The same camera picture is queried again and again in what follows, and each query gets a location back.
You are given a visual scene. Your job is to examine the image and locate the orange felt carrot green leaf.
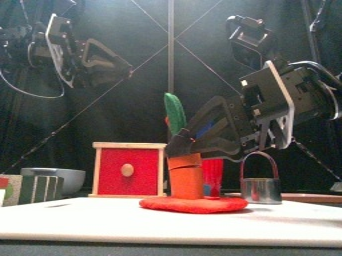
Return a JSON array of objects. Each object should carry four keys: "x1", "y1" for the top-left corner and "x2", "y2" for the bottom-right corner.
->
[{"x1": 163, "y1": 92, "x2": 206, "y2": 201}]

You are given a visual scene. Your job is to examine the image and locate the red plastic cup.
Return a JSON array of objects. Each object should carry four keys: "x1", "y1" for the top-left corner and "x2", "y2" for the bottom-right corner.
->
[{"x1": 201, "y1": 157, "x2": 226, "y2": 198}]

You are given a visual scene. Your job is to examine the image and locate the red wooden drawer box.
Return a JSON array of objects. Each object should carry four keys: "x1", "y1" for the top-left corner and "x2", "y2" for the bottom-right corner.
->
[{"x1": 88, "y1": 141, "x2": 169, "y2": 198}]

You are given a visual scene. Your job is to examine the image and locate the white cutting board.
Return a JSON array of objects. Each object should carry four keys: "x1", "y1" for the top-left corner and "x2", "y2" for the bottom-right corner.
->
[{"x1": 0, "y1": 195, "x2": 342, "y2": 249}]

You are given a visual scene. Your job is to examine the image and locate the grey bowl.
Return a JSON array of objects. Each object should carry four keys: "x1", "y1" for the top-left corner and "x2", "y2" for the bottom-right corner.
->
[{"x1": 20, "y1": 167, "x2": 87, "y2": 197}]

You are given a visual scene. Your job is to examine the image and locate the green striped block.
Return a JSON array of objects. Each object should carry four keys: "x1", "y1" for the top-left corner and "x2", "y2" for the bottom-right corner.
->
[{"x1": 18, "y1": 175, "x2": 66, "y2": 205}]

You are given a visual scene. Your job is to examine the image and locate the speckled grey printed block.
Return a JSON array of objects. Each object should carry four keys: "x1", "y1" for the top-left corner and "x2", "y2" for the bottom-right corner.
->
[{"x1": 0, "y1": 174, "x2": 24, "y2": 208}]

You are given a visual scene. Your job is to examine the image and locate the vertical metal frame pole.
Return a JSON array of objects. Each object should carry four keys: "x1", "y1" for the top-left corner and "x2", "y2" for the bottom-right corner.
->
[{"x1": 166, "y1": 0, "x2": 177, "y2": 144}]

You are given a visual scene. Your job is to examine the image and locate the black cable loop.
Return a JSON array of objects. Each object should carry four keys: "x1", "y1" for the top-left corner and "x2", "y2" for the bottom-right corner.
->
[{"x1": 0, "y1": 68, "x2": 68, "y2": 100}]

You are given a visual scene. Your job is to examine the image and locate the small metal bucket red handle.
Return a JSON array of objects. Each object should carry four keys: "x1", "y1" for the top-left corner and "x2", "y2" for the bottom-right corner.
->
[{"x1": 239, "y1": 150, "x2": 283, "y2": 205}]

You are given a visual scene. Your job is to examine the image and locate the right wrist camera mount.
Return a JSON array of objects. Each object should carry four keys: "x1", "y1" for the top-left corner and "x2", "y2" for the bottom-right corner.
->
[{"x1": 225, "y1": 14, "x2": 277, "y2": 72}]

